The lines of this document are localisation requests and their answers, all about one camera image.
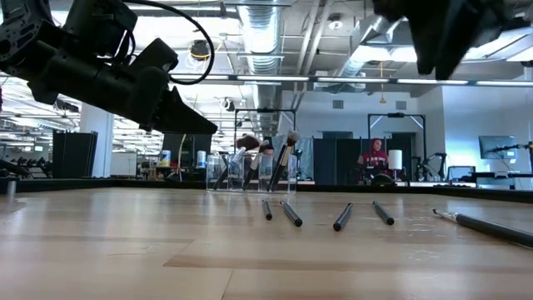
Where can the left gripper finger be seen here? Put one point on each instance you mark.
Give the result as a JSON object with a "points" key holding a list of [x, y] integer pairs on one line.
{"points": [[175, 112], [179, 129]]}

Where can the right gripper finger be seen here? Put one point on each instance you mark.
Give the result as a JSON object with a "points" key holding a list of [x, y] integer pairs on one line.
{"points": [[424, 41], [458, 41]]}

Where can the fan makeup brush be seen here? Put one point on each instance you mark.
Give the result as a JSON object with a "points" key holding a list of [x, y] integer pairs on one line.
{"points": [[247, 142]]}

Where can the medium makeup brush silver ferrule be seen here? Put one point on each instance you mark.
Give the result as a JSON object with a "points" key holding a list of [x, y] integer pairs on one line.
{"points": [[255, 164]]}

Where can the fluffy round makeup brush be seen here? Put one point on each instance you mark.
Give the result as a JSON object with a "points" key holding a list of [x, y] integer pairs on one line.
{"points": [[293, 136]]}

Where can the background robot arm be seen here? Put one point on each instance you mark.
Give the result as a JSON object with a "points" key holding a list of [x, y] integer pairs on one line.
{"points": [[512, 147]]}

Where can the wipes canister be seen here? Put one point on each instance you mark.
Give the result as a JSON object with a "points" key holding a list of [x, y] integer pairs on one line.
{"points": [[201, 159], [165, 158]]}

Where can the black cabinet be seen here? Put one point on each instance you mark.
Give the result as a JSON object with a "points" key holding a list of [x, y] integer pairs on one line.
{"points": [[75, 154]]}

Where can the ceiling light strip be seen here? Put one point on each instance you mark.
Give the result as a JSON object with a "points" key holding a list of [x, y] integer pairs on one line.
{"points": [[354, 79]]}

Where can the clear acrylic brush organizer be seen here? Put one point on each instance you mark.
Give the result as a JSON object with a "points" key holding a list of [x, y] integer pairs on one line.
{"points": [[260, 179]]}

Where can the white cylinder lamp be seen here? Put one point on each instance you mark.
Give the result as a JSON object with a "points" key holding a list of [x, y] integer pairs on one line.
{"points": [[395, 159]]}

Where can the person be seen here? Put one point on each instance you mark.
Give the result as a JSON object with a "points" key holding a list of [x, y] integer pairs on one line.
{"points": [[375, 160]]}

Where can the small desk monitor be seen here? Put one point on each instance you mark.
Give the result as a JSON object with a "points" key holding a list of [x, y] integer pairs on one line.
{"points": [[461, 173]]}

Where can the black dome object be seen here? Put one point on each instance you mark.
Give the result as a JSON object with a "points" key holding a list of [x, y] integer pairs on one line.
{"points": [[383, 180]]}

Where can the black partition panel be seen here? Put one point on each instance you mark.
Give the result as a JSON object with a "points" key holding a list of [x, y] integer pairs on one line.
{"points": [[333, 160]]}

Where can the thin makeup brush gold ferrule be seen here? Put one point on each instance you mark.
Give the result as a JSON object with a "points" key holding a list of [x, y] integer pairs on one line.
{"points": [[487, 227], [383, 213], [342, 217]]}

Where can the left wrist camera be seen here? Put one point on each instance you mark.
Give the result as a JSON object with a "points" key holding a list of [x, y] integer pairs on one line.
{"points": [[100, 25]]}

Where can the black aluminium table frame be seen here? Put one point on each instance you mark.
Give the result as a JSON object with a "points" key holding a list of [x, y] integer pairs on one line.
{"points": [[125, 183]]}

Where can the black background rig frame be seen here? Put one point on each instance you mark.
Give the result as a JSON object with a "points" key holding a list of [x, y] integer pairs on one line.
{"points": [[395, 115]]}

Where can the wall monitor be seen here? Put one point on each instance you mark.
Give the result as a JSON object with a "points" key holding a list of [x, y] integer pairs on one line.
{"points": [[497, 146]]}

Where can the small metal post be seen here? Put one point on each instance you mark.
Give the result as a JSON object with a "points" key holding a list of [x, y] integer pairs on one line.
{"points": [[11, 188]]}

